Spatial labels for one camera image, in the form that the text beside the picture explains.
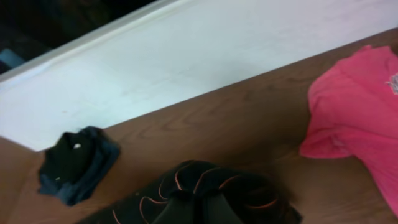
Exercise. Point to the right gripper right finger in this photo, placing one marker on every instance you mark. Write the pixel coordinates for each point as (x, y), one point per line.
(217, 210)

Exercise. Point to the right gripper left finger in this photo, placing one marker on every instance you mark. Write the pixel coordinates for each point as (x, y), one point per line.
(179, 210)

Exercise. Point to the black patterned jersey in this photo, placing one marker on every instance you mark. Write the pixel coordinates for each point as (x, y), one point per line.
(253, 198)

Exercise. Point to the folded dark blue garment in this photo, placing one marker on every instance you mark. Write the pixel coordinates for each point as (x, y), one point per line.
(105, 155)

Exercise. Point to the folded black shirt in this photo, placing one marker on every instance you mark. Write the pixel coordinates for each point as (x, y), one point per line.
(68, 160)

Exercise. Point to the red t-shirt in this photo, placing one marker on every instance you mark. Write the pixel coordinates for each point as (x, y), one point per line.
(353, 108)

